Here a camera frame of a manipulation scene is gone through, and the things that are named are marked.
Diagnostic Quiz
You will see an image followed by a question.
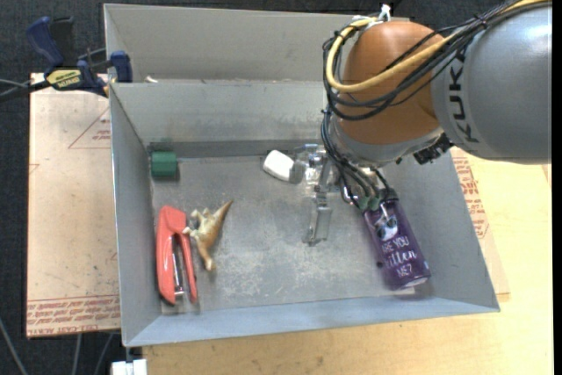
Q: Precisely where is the tan toy dinosaur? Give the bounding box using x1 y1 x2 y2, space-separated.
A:
182 199 234 272

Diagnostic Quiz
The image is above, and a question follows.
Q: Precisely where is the dark green block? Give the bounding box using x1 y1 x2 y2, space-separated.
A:
149 150 179 180

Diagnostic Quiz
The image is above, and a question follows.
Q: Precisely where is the purple printed cup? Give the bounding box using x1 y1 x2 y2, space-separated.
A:
360 191 432 292

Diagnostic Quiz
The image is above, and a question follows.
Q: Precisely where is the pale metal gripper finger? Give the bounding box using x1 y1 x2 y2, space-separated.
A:
315 192 333 243
301 191 321 248

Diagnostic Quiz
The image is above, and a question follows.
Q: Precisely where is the red stapler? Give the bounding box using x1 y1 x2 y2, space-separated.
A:
155 205 199 306

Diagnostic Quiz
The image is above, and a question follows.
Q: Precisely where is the white and grey rounded object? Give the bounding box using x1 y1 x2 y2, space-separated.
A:
262 149 306 185

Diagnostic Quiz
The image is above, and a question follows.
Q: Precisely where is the brown cardboard board, red print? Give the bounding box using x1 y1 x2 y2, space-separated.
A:
25 72 512 340

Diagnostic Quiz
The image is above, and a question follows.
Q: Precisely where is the grey metal bin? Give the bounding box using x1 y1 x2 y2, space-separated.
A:
103 3 501 349

